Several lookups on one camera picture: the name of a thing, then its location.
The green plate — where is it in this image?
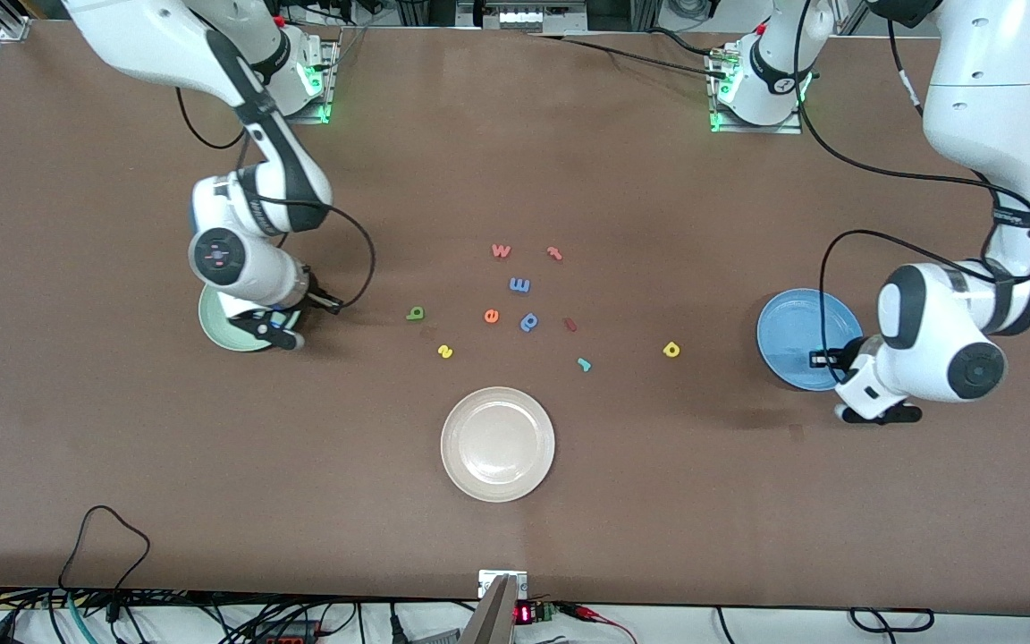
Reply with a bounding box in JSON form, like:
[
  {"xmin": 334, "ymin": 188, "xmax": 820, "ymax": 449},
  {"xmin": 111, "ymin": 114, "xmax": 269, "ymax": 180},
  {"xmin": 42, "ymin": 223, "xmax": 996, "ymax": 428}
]
[{"xmin": 198, "ymin": 282, "xmax": 301, "ymax": 353}]

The blue plate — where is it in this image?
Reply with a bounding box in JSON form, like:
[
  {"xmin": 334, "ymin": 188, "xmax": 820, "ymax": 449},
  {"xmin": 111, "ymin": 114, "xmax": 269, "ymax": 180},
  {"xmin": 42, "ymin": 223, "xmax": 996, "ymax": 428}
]
[{"xmin": 756, "ymin": 287, "xmax": 865, "ymax": 392}]

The white mounting plate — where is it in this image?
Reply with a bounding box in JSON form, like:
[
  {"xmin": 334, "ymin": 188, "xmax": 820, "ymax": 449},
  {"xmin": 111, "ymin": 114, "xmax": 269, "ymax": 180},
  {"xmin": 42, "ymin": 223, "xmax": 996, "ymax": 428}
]
[{"xmin": 477, "ymin": 570, "xmax": 529, "ymax": 598}]

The white control box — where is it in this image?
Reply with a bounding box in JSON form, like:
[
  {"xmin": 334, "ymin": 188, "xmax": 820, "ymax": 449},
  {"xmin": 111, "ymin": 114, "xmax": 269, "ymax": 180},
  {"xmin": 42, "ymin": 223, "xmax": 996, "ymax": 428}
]
[{"xmin": 484, "ymin": 0, "xmax": 587, "ymax": 35}]

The grey aluminium bar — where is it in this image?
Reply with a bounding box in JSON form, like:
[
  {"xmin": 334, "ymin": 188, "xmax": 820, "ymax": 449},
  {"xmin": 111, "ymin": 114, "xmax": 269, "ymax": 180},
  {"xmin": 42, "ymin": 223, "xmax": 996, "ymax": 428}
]
[{"xmin": 461, "ymin": 575, "xmax": 518, "ymax": 644}]

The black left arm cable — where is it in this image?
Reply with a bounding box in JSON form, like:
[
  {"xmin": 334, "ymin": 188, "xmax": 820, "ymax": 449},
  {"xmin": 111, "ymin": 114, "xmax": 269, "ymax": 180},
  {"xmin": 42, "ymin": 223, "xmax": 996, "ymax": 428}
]
[{"xmin": 795, "ymin": 0, "xmax": 1030, "ymax": 369}]

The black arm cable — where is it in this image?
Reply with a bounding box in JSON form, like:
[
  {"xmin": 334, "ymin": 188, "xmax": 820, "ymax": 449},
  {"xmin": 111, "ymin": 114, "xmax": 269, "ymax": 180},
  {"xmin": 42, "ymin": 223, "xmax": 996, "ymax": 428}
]
[
  {"xmin": 175, "ymin": 85, "xmax": 377, "ymax": 314},
  {"xmin": 795, "ymin": 0, "xmax": 1030, "ymax": 369}
]

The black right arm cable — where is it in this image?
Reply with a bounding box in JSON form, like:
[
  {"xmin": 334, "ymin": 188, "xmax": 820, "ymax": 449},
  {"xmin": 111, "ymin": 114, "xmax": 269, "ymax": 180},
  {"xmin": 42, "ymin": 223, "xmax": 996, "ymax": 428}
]
[{"xmin": 175, "ymin": 85, "xmax": 377, "ymax": 314}]

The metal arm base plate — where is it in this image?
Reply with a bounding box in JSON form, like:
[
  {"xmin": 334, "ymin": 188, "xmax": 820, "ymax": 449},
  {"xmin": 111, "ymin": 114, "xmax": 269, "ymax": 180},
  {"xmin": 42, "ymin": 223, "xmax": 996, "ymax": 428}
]
[
  {"xmin": 709, "ymin": 54, "xmax": 804, "ymax": 135},
  {"xmin": 283, "ymin": 36, "xmax": 339, "ymax": 124}
]

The thin black looped cable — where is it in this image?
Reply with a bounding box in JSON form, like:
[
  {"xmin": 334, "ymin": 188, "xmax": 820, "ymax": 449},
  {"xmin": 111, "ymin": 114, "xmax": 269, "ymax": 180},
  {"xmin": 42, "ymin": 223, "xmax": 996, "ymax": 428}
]
[{"xmin": 57, "ymin": 504, "xmax": 152, "ymax": 627}]

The black oval cable loop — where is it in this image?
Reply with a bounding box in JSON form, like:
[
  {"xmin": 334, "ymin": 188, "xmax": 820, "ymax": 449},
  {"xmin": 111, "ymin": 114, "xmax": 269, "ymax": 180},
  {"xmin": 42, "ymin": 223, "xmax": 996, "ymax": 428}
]
[{"xmin": 848, "ymin": 607, "xmax": 936, "ymax": 633}]

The tangled black cable bundle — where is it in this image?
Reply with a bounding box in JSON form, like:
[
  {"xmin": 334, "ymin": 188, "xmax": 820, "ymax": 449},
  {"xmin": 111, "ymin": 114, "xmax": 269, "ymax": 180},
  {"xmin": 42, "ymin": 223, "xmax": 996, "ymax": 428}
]
[{"xmin": 0, "ymin": 586, "xmax": 480, "ymax": 644}]

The red wire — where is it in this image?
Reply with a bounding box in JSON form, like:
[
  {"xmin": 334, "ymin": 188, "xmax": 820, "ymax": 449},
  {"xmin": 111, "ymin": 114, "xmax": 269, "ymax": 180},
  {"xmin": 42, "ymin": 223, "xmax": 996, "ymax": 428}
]
[{"xmin": 560, "ymin": 604, "xmax": 639, "ymax": 644}]

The black straight table cable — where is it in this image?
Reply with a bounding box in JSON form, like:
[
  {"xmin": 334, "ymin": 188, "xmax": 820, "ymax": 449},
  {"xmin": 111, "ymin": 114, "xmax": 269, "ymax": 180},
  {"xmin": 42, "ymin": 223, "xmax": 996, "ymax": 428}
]
[{"xmin": 524, "ymin": 32, "xmax": 732, "ymax": 80}]

